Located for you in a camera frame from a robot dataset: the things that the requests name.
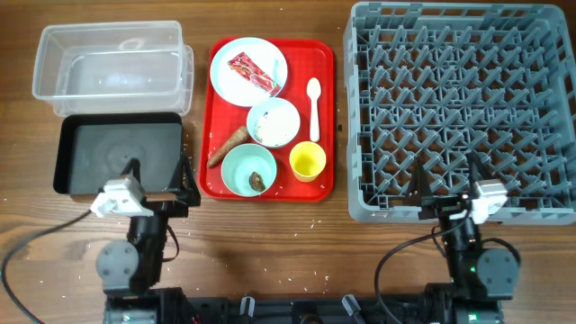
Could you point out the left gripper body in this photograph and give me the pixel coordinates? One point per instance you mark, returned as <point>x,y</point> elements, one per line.
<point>177,208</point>

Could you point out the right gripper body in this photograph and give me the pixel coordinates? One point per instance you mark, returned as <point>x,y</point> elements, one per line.
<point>441,209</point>

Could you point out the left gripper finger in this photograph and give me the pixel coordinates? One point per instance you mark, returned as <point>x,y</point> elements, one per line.
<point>188,182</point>
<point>132,168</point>

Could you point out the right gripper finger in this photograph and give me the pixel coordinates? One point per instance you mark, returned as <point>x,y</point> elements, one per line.
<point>419,192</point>
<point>477,170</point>

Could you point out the mint green bowl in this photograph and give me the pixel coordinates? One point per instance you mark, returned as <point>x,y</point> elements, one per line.
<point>241,163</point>

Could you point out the white bowl with rice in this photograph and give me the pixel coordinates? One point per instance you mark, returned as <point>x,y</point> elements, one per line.
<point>273,123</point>

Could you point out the yellow plastic cup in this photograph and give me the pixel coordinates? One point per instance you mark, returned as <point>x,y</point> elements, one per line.
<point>307,160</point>

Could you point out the red snack wrapper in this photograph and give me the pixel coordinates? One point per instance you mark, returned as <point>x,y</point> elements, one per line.
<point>249,70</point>

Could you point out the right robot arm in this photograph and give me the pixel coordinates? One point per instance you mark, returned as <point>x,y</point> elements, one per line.
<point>482,269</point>

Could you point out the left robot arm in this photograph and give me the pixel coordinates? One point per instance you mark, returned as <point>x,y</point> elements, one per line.
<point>131,266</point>

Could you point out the grey dishwasher rack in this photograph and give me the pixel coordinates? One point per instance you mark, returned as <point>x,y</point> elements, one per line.
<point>428,83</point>

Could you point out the black plastic tray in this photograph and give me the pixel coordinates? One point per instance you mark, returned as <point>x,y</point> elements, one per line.
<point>95,148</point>

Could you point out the brown food scrap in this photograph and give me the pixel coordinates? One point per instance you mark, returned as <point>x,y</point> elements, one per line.
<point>256,182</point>

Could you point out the brown carrot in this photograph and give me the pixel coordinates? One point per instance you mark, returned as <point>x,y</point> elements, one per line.
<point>240,136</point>

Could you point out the clear plastic bin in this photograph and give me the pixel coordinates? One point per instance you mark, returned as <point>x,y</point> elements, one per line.
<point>114,67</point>

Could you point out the large white plate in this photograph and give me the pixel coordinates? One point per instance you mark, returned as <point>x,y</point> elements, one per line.
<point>233,88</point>

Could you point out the white plastic spoon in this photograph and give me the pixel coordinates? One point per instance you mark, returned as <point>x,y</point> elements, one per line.
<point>313,91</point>

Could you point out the red serving tray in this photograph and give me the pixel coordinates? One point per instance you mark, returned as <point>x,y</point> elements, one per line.
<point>305,59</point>

